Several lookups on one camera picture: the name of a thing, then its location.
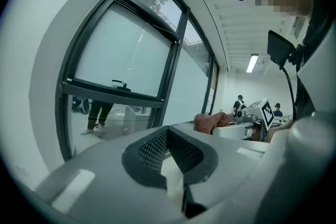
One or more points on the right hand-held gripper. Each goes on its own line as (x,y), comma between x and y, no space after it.
(266,115)

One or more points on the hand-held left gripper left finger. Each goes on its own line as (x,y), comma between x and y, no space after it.
(99,191)

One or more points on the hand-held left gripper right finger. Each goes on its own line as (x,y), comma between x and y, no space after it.
(231,165)

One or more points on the reddish brown cloth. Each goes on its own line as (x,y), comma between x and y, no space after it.
(207,122)

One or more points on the clear glass window pane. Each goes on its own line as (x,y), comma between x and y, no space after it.
(118,126)

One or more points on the person's right forearm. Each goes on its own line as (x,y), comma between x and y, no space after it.
(274,135)

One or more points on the partly frosted glass pane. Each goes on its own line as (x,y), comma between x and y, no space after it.
(189,86)

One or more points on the long ceiling light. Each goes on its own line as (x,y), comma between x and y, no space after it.
(252,63)

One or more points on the chest-mounted timer display device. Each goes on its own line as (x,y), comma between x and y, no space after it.
(279,47)

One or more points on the person's black shirt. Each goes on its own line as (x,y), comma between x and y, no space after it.
(319,31)

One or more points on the frosted glass window pane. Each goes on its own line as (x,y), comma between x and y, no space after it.
(118,55)

